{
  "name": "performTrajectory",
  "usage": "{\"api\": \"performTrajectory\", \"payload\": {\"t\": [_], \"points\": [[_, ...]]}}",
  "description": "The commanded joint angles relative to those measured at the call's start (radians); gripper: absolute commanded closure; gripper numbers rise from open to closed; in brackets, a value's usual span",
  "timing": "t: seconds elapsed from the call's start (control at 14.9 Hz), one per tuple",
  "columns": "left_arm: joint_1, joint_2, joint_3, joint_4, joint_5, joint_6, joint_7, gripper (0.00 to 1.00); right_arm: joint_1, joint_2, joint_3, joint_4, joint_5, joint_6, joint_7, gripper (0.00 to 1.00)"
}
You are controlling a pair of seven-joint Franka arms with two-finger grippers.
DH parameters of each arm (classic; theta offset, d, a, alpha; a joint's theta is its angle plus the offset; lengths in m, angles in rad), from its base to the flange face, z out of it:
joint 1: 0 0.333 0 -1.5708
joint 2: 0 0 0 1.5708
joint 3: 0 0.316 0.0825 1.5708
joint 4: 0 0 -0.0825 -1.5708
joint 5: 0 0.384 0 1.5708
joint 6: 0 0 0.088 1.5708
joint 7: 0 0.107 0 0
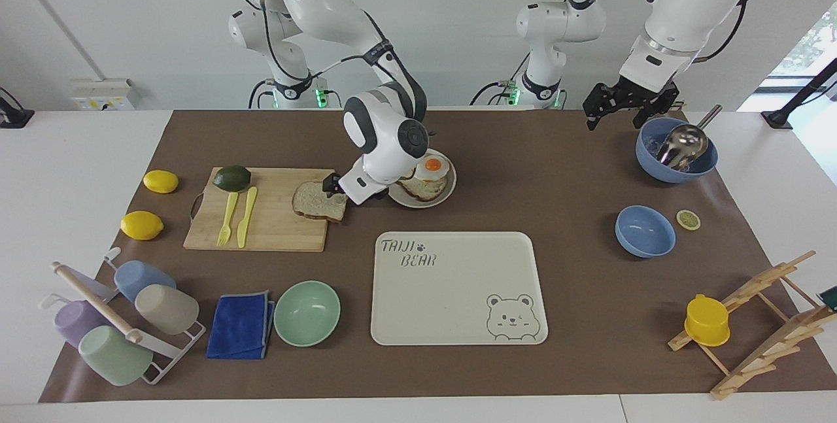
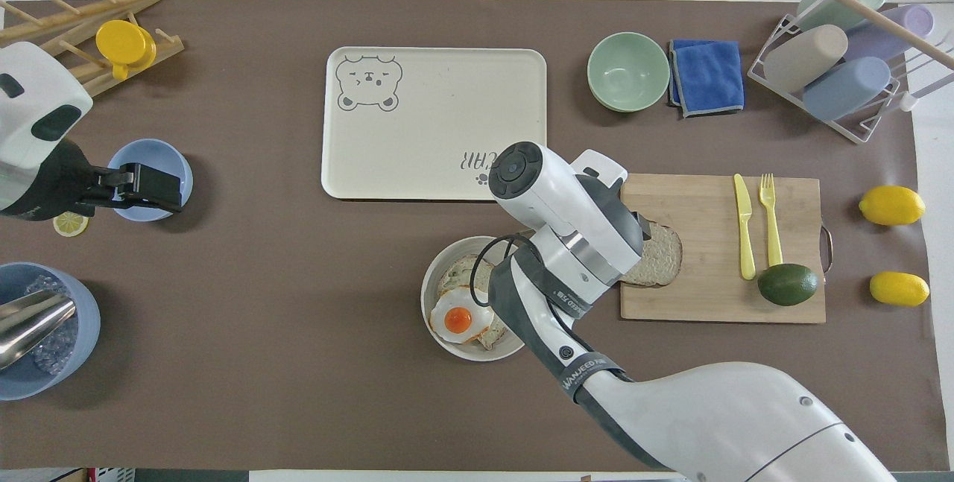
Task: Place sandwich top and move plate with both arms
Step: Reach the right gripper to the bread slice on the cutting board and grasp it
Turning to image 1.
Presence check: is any black stand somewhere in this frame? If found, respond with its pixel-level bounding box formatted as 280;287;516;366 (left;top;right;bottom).
0;87;35;129
761;57;837;130

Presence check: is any black cable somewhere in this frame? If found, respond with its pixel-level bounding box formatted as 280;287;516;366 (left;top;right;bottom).
692;1;750;64
247;78;274;110
251;0;394;84
470;50;532;108

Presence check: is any fried egg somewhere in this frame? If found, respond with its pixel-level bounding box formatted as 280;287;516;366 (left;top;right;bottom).
415;153;453;182

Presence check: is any yellow-green plastic fork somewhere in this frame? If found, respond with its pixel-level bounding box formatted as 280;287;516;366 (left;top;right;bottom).
216;192;241;247

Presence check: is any purple plastic cup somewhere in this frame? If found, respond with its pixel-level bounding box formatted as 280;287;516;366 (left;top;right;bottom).
53;299;110;350

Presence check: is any beige plastic cup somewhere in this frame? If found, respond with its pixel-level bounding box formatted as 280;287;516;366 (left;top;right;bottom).
134;284;201;336

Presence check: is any large blue bowl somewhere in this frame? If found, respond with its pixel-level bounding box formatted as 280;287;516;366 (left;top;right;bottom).
635;116;720;184

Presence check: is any small blue bowl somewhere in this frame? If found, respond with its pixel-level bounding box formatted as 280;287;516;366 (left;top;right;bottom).
614;205;677;260

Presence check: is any white wall socket box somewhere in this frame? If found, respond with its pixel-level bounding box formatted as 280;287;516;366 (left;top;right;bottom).
70;78;140;112

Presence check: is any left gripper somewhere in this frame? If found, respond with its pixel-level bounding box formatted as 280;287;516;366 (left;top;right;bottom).
583;76;681;131

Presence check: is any mint green bowl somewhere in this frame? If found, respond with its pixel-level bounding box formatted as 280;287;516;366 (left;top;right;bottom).
273;280;342;348

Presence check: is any yellow lemon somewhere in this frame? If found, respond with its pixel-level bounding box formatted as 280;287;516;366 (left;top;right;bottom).
120;211;165;242
143;169;180;195

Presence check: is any toast sandwich base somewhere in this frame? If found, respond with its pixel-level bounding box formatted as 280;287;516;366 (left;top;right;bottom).
398;171;449;203

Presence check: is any wooden cutting board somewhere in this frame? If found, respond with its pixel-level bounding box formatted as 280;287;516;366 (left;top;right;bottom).
182;167;336;254

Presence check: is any blue plastic cup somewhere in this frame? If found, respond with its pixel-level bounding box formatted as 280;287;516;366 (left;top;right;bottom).
113;260;178;303

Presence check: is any brown bread slice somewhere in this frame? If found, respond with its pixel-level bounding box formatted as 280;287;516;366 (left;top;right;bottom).
292;180;349;224

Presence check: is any cream tray with bear print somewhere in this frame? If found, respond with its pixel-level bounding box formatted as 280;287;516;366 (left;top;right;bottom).
370;231;549;347

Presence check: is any dark green avocado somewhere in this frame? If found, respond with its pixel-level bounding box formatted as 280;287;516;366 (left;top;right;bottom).
213;165;252;194

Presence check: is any wooden dish rack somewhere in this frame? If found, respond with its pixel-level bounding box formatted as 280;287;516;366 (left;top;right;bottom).
667;250;837;401

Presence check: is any yellow plastic cup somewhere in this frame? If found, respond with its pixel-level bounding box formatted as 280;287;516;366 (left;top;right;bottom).
683;293;731;348

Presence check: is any blue folded cloth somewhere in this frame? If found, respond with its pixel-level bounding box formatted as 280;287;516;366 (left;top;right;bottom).
206;290;277;361

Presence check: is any beige round plate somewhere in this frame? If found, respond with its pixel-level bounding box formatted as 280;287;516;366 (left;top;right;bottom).
388;148;457;209

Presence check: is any white cup rack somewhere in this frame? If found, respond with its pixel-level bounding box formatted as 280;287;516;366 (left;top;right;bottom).
38;247;207;386

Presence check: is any metal ladle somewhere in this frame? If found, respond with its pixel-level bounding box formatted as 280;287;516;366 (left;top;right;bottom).
657;104;724;169

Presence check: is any yellow-green plastic knife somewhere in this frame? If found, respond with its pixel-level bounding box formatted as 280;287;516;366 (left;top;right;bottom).
236;186;259;249

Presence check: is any mint green plastic cup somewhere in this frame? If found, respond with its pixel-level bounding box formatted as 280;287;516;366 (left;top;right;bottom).
78;324;155;387

